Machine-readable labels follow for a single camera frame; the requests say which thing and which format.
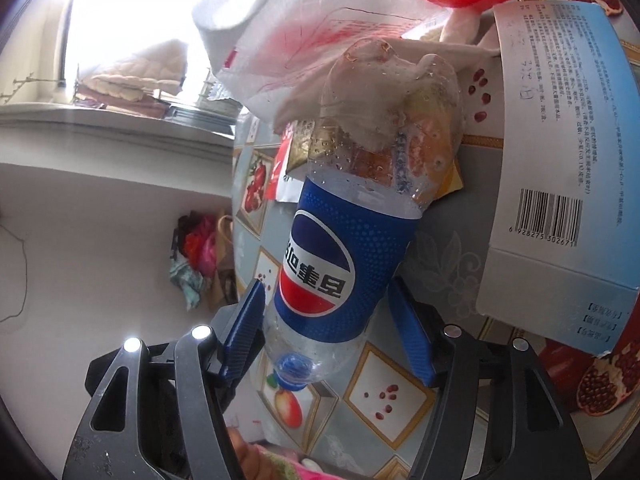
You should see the clear Pepsi plastic bottle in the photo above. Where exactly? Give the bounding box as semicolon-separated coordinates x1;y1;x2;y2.
264;39;463;391

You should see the white cloth rag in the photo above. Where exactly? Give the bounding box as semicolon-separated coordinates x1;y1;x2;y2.
193;0;500;130

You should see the red and white snack bag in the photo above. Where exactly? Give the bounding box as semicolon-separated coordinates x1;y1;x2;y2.
265;131;304;204

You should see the right hand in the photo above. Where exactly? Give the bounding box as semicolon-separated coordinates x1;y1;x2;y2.
227;427;280;480

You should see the fruit pattern tablecloth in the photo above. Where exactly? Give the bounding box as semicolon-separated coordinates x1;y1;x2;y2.
230;0;640;480

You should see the white blue cardboard box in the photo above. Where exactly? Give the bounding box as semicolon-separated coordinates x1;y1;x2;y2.
476;1;639;356

